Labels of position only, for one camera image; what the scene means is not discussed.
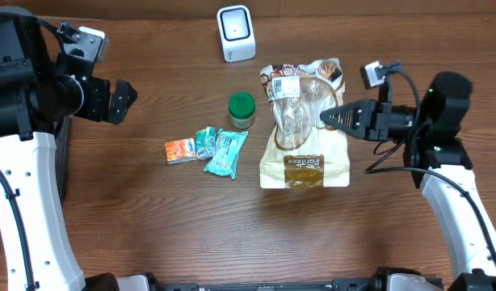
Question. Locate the white barcode scanner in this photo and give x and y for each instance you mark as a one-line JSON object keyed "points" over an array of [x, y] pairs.
{"points": [[236, 33]]}

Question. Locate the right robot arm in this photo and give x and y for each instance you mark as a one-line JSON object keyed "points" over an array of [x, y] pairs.
{"points": [[438, 162]]}

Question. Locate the small green white packet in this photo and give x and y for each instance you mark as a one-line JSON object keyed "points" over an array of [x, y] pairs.
{"points": [[205, 143]]}

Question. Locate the teal wet wipes pack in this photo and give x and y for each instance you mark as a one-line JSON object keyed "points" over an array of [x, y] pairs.
{"points": [[228, 148]]}

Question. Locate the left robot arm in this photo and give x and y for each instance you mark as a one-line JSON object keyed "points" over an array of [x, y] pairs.
{"points": [[45, 78]]}

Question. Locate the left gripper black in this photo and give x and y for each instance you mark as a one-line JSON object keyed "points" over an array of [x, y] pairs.
{"points": [[102, 111]]}

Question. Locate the grey plastic mesh basket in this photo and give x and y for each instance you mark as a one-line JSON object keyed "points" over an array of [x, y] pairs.
{"points": [[63, 128]]}

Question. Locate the brown white snack bag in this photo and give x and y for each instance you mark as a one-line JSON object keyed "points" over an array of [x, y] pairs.
{"points": [[302, 150]]}

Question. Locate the orange packet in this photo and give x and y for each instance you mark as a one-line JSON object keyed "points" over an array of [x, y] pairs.
{"points": [[180, 151]]}

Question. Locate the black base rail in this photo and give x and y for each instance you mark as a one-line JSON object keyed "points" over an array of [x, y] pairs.
{"points": [[383, 279]]}

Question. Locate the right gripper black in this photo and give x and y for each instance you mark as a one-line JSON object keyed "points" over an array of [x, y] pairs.
{"points": [[368, 119]]}

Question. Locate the round can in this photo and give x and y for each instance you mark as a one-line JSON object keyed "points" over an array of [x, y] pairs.
{"points": [[242, 109]]}

